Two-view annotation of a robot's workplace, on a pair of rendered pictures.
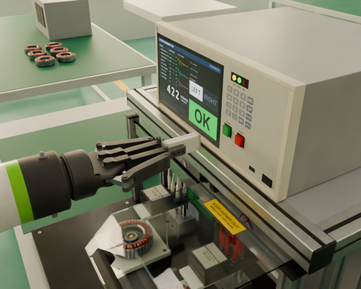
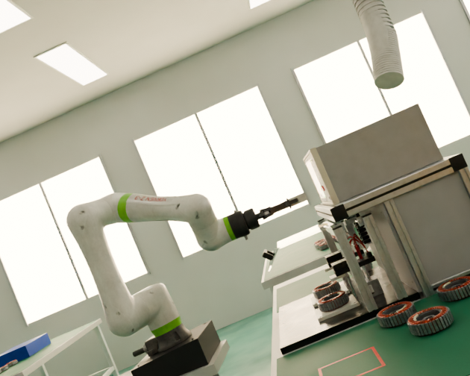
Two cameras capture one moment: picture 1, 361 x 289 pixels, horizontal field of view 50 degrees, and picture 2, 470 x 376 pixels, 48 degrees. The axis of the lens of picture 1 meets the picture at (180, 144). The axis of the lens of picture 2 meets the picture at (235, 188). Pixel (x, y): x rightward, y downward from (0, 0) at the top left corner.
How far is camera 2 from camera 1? 148 cm
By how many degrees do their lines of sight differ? 46
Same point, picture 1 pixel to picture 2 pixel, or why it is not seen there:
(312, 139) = (337, 169)
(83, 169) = (249, 212)
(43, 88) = (320, 260)
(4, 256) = not seen: outside the picture
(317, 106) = (330, 154)
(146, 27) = not seen: outside the picture
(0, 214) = (220, 230)
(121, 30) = not seen: hidden behind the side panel
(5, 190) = (221, 222)
